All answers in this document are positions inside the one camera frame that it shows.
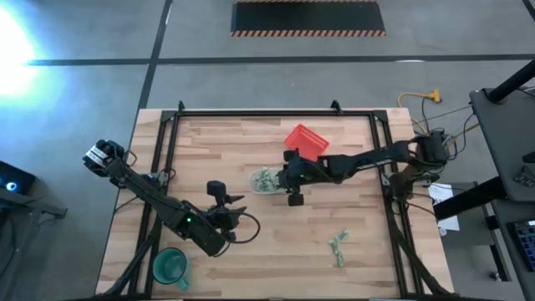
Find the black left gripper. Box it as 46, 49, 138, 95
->
204, 193, 248, 237

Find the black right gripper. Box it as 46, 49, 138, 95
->
277, 149, 322, 190

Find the clear plastic container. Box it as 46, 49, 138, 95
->
248, 166, 285, 196

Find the orange plastic basket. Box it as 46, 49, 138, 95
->
283, 123, 330, 163

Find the green mug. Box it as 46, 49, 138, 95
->
151, 247, 192, 293

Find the black hazard-striped floor mat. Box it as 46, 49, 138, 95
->
230, 0, 386, 38

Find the white paper sheet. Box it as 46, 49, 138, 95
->
427, 181, 461, 233

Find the black stand bar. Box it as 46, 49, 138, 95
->
433, 175, 515, 282

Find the black device with blue light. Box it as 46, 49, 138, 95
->
0, 160, 69, 221

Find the black side desk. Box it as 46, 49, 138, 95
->
469, 86, 535, 202

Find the black round pole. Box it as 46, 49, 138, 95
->
487, 58, 535, 105

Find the keyboard with blue keys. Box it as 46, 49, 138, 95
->
507, 218, 535, 273

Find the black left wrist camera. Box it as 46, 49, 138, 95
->
206, 180, 229, 206

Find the black looped gripper cable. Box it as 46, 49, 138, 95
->
227, 211, 262, 245

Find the black metal table frame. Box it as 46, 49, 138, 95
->
98, 99, 456, 300

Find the yellow extension cord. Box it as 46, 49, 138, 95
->
396, 89, 443, 135

